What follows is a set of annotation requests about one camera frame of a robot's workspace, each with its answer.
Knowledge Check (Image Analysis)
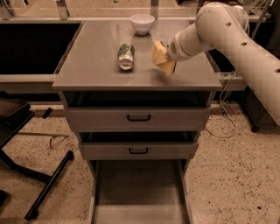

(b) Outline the grey bottom drawer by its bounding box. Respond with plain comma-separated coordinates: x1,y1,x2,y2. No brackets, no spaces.
87,160,193,224

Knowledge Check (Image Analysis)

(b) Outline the black chair frame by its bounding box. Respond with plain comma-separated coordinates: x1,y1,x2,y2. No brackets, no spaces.
0,90,75,221

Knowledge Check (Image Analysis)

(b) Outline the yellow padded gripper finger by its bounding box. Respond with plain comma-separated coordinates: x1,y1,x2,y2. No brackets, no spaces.
158,60,176,76
151,40,169,65

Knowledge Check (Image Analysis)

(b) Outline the grey drawer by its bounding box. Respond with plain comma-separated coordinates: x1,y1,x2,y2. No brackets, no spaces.
87,160,193,224
63,91,210,132
79,131,198,160

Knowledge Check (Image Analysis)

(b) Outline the grey middle drawer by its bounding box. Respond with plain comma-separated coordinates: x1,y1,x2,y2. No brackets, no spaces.
79,131,198,160

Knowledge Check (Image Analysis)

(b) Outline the grey top drawer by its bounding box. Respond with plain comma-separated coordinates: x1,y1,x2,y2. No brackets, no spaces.
63,91,210,132

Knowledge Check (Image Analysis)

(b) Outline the grey drawer cabinet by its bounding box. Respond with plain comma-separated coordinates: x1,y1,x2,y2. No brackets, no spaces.
52,18,223,224

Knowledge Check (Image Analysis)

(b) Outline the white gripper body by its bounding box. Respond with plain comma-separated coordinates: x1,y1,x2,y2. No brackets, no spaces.
166,32,190,61

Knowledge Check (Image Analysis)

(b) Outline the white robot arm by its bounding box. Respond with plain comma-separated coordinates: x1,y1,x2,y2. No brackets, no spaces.
151,2,280,125

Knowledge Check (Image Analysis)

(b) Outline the crushed green soda can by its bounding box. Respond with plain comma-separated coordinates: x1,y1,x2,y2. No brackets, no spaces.
117,43,135,71

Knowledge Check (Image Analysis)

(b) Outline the white cable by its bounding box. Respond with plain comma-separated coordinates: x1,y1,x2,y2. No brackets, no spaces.
204,69,239,139

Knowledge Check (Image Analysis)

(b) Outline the white ceramic bowl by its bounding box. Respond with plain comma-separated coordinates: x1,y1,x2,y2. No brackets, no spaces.
129,14,155,35

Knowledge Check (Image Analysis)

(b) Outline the dark grey side cabinet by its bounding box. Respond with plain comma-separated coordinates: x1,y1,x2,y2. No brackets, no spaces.
240,87,276,132

